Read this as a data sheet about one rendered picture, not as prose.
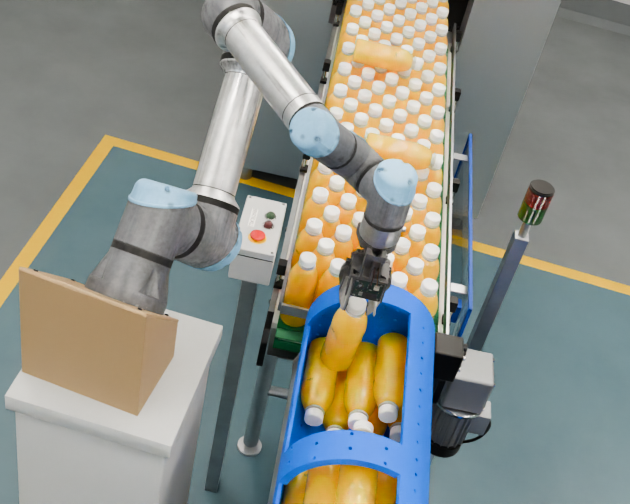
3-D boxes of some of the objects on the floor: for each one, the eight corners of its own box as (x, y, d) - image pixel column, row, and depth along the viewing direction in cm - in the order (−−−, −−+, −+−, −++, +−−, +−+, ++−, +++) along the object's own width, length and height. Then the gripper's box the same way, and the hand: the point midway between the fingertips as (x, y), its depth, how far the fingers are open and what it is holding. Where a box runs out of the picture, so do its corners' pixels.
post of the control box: (204, 490, 301) (245, 258, 235) (206, 479, 304) (248, 247, 238) (216, 492, 301) (261, 261, 235) (219, 482, 304) (264, 251, 238)
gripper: (345, 247, 171) (322, 329, 185) (408, 261, 171) (381, 341, 185) (349, 217, 177) (328, 298, 191) (410, 231, 178) (384, 310, 192)
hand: (356, 304), depth 190 cm, fingers closed on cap, 4 cm apart
